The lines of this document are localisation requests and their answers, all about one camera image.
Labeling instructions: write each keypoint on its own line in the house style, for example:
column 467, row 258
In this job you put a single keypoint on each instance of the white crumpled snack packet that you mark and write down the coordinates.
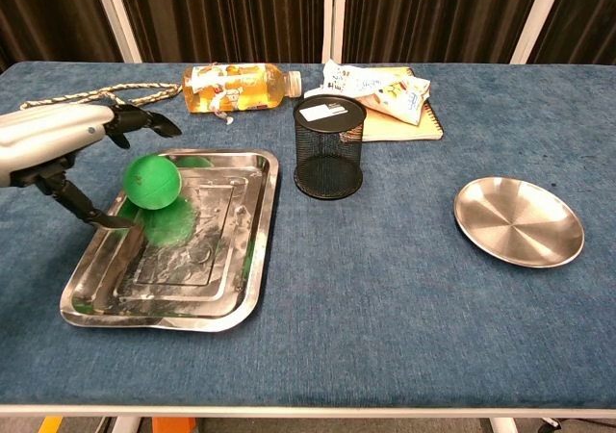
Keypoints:
column 385, row 91

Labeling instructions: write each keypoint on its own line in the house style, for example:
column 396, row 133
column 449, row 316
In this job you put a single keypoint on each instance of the tan spiral notebook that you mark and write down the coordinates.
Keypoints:
column 404, row 130

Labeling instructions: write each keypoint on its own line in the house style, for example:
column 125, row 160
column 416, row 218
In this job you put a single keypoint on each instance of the green ball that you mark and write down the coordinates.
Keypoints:
column 151, row 183

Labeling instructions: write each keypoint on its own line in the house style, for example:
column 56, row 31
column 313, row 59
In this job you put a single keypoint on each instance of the dark brown curtain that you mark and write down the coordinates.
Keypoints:
column 433, row 14
column 587, row 14
column 48, row 14
column 216, row 14

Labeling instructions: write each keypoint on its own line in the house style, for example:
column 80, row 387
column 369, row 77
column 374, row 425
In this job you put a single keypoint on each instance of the white partition post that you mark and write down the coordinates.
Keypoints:
column 332, row 14
column 117, row 19
column 539, row 19

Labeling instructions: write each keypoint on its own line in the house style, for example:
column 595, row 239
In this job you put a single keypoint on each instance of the yellow tea bottle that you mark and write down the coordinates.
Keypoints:
column 240, row 89

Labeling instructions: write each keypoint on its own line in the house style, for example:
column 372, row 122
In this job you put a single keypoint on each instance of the blue table cloth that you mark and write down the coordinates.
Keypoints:
column 361, row 284

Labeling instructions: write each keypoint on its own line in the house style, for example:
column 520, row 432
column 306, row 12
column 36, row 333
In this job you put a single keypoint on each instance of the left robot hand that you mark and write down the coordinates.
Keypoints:
column 48, row 130

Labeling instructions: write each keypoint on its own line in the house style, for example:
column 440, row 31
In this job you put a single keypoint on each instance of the round steel plate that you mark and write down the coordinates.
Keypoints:
column 520, row 221

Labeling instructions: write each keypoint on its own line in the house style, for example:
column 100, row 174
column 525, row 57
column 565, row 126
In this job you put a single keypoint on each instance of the orange object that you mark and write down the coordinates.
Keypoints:
column 173, row 425

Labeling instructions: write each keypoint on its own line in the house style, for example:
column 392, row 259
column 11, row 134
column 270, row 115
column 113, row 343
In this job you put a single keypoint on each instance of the black cylindrical jar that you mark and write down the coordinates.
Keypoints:
column 329, row 163

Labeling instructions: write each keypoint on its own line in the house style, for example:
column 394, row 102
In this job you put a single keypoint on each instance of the rectangular steel tray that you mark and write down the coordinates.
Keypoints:
column 202, row 279

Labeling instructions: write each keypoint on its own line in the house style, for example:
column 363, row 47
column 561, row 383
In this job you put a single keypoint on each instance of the white table frame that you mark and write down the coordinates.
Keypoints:
column 308, row 411

